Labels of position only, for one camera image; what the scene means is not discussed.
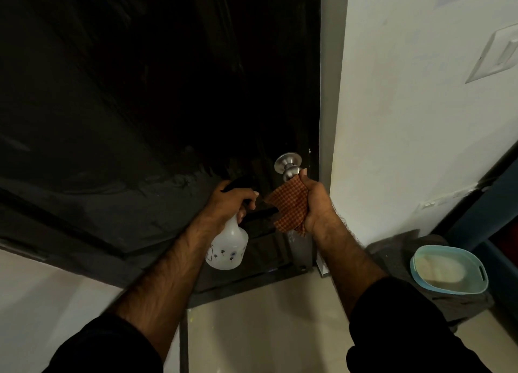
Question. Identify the person's right hand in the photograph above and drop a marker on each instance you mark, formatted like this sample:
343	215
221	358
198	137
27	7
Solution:
319	211

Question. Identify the person's left hand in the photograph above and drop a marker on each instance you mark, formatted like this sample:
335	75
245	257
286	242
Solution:
226	202

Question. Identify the orange checked cloth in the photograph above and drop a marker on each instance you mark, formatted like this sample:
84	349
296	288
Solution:
289	208

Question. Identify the white spray bottle black trigger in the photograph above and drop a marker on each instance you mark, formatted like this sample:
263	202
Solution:
228	251

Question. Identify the black wooden door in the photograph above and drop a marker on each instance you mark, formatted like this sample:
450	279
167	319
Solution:
141	81

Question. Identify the person's left forearm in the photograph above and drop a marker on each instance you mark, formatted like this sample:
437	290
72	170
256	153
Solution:
162	279

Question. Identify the dark plastic stool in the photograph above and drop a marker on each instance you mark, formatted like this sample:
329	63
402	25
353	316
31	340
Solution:
392	255

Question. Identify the black right sleeve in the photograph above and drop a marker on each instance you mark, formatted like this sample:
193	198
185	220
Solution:
408	332

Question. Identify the light green tray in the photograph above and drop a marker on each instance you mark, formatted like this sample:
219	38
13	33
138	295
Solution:
473	285

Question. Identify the red quilted mattress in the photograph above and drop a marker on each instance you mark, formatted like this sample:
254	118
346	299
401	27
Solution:
510	243

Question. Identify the blue bed frame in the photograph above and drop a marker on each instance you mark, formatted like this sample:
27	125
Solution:
493	215

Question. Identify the white single wall switch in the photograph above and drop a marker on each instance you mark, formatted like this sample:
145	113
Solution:
493	53

